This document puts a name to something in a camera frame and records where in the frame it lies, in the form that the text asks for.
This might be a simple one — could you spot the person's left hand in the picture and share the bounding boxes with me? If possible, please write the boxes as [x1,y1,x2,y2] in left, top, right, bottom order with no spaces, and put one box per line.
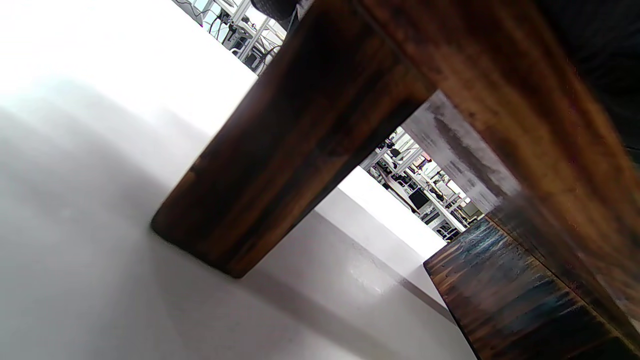
[534,0,640,151]

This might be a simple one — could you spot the brown wooden stool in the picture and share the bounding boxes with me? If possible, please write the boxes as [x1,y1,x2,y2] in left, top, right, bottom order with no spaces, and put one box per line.
[151,0,640,360]

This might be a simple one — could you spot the black monitor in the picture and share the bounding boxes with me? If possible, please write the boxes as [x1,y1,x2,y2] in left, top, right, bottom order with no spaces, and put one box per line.
[409,190,431,211]

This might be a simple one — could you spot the black mesh office chair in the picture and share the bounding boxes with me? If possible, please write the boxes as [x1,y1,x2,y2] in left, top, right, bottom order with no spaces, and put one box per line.
[250,0,300,22]

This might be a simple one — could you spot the white frame workstations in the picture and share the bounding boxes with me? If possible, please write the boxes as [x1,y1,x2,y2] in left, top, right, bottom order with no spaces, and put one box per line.
[359,126,485,243]

